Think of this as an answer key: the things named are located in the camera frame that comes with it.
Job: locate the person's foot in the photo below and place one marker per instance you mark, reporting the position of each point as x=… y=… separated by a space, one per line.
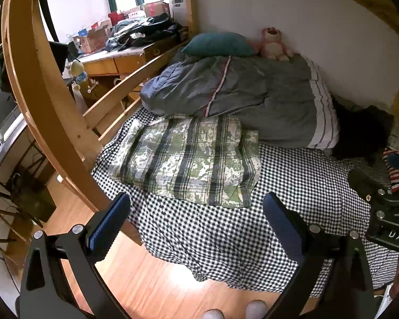
x=256 y=310
x=213 y=315

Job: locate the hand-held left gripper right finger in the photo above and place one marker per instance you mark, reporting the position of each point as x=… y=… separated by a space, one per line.
x=282 y=226

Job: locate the black metal rack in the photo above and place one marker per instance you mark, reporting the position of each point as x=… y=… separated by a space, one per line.
x=33 y=199

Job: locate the teal pillow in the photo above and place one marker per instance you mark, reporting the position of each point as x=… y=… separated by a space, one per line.
x=216 y=45

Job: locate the dark screen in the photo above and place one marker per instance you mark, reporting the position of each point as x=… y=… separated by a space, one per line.
x=2 y=109

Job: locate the dark green hanging cloth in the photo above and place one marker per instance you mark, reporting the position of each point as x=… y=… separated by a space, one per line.
x=3 y=69

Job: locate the black clothes heap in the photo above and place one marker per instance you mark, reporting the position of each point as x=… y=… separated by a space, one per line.
x=359 y=129

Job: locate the cardboard box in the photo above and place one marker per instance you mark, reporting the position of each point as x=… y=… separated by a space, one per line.
x=154 y=8
x=93 y=38

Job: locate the dark clothes pile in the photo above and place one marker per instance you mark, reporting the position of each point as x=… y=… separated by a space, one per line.
x=143 y=30

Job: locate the yellow blue plush doll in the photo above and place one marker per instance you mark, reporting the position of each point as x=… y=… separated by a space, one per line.
x=77 y=71

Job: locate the black white checkered bedsheet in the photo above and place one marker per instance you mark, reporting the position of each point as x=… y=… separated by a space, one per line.
x=252 y=232

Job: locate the wooden bunk bed frame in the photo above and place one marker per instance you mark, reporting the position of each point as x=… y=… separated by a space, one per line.
x=46 y=106

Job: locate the wooden desk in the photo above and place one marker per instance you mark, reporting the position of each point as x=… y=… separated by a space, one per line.
x=100 y=68

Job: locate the red box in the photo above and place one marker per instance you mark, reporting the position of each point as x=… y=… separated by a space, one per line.
x=115 y=16

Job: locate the person's left foot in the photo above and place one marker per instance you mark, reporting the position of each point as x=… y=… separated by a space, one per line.
x=213 y=315

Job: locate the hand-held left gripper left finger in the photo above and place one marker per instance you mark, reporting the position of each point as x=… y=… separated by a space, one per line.
x=108 y=226

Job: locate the grey striped duvet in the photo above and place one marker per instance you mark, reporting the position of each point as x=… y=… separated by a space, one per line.
x=252 y=99

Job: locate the pink plush bear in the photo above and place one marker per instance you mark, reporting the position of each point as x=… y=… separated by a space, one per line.
x=274 y=45

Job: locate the green plaid camouflage blanket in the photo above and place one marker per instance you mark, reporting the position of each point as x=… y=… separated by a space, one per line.
x=186 y=162

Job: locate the person's right foot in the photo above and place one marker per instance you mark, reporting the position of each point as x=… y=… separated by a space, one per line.
x=256 y=310

